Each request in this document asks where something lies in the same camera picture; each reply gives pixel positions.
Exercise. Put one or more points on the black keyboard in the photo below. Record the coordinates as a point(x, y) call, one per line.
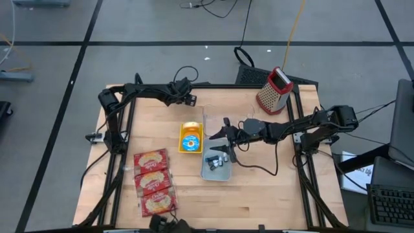
point(391, 205)

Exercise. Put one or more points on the red popcorn packet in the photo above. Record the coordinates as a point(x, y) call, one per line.
point(152, 182)
point(158, 202)
point(150, 161)

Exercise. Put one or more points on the black aluminium table frame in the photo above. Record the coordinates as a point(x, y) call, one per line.
point(210, 86)

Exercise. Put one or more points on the black table clamp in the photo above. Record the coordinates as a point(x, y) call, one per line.
point(261, 228)

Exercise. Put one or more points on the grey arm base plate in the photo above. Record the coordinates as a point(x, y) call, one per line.
point(298, 137)
point(92, 137)

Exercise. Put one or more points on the small black binder clip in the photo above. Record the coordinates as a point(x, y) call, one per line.
point(220, 161)
point(215, 162)
point(225, 157)
point(213, 167)

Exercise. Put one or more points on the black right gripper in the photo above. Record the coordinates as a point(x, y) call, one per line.
point(239, 134)

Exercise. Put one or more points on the grey stand base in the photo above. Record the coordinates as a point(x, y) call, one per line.
point(42, 3)
point(16, 77)

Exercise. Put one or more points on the clear plastic bin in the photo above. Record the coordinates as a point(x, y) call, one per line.
point(215, 113)

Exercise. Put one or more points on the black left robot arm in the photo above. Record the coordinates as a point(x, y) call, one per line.
point(111, 129)

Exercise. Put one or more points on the white paper sheet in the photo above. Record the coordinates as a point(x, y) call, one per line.
point(359, 178)

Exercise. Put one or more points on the black floor object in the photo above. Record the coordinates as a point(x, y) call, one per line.
point(4, 108)

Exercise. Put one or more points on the black mesh computer case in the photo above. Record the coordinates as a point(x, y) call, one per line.
point(249, 76)

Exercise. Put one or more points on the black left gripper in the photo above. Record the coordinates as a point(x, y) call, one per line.
point(181, 92)

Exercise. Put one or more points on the dark grey laptop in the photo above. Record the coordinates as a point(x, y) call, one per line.
point(391, 174)

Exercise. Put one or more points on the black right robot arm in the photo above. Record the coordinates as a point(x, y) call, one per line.
point(291, 129)

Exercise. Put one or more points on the white plastic bin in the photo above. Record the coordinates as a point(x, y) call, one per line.
point(215, 174)

